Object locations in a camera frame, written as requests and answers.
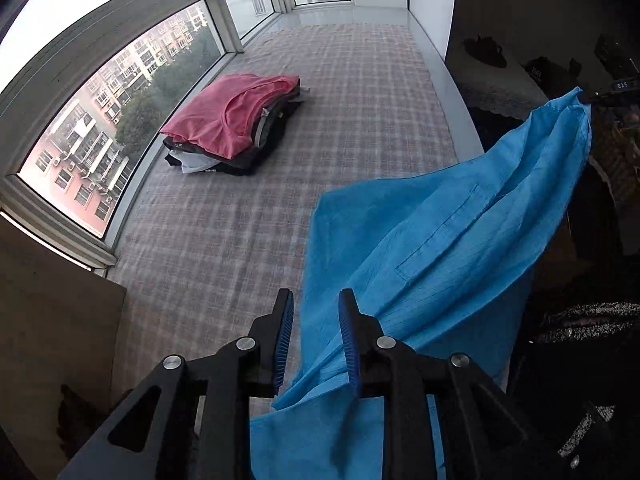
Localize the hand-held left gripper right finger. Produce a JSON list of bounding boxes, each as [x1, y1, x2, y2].
[[338, 288, 593, 480]]

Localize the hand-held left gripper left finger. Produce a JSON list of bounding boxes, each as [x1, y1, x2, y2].
[[57, 288, 296, 480]]

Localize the blue work shirt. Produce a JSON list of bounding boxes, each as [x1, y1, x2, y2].
[[249, 86, 593, 480]]

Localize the black cap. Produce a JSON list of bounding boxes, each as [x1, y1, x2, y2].
[[520, 57, 583, 87]]

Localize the grey lace-edged bedspread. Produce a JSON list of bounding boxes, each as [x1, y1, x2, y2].
[[445, 10, 601, 122]]

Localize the black bag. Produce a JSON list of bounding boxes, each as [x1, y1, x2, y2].
[[462, 35, 508, 69]]

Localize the navy folded garment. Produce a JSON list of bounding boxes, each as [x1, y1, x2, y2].
[[162, 125, 288, 177]]

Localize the white folded garment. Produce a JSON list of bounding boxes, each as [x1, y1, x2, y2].
[[167, 147, 217, 175]]

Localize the dark grey folded garment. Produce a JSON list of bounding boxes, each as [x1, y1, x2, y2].
[[252, 87, 311, 150]]

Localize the wooden board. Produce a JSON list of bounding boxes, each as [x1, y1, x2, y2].
[[0, 210, 127, 461]]

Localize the pink plaid blanket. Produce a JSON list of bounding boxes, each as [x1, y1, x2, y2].
[[107, 24, 461, 411]]

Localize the person's dark knit garment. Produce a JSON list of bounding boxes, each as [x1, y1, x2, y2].
[[505, 302, 640, 480]]

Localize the white framed window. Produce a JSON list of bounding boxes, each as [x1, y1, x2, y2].
[[0, 0, 352, 267]]

